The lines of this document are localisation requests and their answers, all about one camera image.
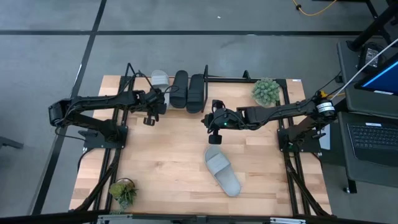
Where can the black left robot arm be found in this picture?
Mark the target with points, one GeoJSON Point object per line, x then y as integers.
{"type": "Point", "coordinates": [93, 102]}

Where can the round green succulent plant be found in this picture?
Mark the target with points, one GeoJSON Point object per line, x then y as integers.
{"type": "Point", "coordinates": [265, 91]}

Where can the black crossbar with silver brackets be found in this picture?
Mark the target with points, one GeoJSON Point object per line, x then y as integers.
{"type": "Point", "coordinates": [62, 217]}

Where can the black device with label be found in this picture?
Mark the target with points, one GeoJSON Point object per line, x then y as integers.
{"type": "Point", "coordinates": [371, 57]}

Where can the dark chair leg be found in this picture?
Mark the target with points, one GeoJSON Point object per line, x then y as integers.
{"type": "Point", "coordinates": [9, 143]}

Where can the thin white rod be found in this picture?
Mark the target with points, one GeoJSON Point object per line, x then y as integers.
{"type": "Point", "coordinates": [382, 53]}

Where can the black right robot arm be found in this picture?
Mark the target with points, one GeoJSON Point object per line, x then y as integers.
{"type": "Point", "coordinates": [280, 110]}

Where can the grey slide sandal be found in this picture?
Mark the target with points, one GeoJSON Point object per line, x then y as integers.
{"type": "Point", "coordinates": [160, 79]}
{"type": "Point", "coordinates": [222, 171]}

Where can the small plant in dark pot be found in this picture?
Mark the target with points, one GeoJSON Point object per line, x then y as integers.
{"type": "Point", "coordinates": [124, 193]}

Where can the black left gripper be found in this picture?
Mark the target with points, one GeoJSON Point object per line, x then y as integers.
{"type": "Point", "coordinates": [152, 102]}

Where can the monitor with blue screen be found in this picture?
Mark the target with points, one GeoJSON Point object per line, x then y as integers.
{"type": "Point", "coordinates": [385, 79]}

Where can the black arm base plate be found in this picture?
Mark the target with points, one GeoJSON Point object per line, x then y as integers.
{"type": "Point", "coordinates": [306, 146]}
{"type": "Point", "coordinates": [93, 141]}

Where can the wooden shelf with black frame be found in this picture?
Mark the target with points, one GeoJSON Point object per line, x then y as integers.
{"type": "Point", "coordinates": [135, 85]}

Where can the black stand leg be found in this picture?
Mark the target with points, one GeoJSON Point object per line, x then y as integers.
{"type": "Point", "coordinates": [373, 28]}

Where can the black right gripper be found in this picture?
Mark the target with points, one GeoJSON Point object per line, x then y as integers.
{"type": "Point", "coordinates": [224, 119]}

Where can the yellow power plug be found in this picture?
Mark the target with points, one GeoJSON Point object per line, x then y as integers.
{"type": "Point", "coordinates": [322, 94]}

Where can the black slide sandal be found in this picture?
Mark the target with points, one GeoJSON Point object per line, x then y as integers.
{"type": "Point", "coordinates": [179, 90]}
{"type": "Point", "coordinates": [195, 93]}

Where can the black laptop keyboard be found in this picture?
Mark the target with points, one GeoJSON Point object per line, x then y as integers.
{"type": "Point", "coordinates": [373, 137]}

